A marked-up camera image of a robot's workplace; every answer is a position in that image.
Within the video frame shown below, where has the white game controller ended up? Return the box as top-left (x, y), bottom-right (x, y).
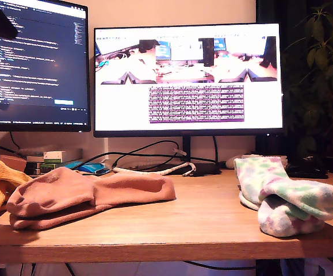
top-left (225, 154), bottom-right (282, 170)

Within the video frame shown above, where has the thin black cable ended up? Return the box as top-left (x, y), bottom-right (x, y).
top-left (76, 151), bottom-right (221, 170)
top-left (111, 139), bottom-right (181, 171)
top-left (183, 259), bottom-right (261, 271)
top-left (0, 131), bottom-right (22, 158)
top-left (212, 135), bottom-right (221, 166)

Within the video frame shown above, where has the pink sock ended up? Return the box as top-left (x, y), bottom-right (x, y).
top-left (6, 166), bottom-right (177, 218)
top-left (9, 201), bottom-right (121, 231)

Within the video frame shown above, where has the green houseplant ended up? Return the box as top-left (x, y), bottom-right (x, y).
top-left (282, 0), bottom-right (333, 173)

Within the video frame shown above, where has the pastel tie-dye sock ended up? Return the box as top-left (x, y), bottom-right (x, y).
top-left (234, 156), bottom-right (333, 221)
top-left (239, 189), bottom-right (327, 238)

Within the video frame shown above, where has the white and green box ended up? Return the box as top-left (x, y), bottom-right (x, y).
top-left (43, 150), bottom-right (66, 164)

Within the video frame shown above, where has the white spiral cable wrap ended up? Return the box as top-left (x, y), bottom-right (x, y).
top-left (113, 160), bottom-right (197, 177)

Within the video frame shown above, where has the black monitor dark screen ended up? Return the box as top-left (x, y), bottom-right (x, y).
top-left (0, 0), bottom-right (91, 132)

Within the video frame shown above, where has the blue packet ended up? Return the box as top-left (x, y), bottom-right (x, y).
top-left (65, 160), bottom-right (111, 175)

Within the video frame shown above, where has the black wallet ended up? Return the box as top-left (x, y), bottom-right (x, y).
top-left (285, 163), bottom-right (330, 179)

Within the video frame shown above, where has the green box stack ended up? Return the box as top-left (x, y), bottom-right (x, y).
top-left (26, 160), bottom-right (56, 175)

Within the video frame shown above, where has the black monitor bright screen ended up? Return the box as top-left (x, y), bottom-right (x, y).
top-left (93, 22), bottom-right (284, 177)

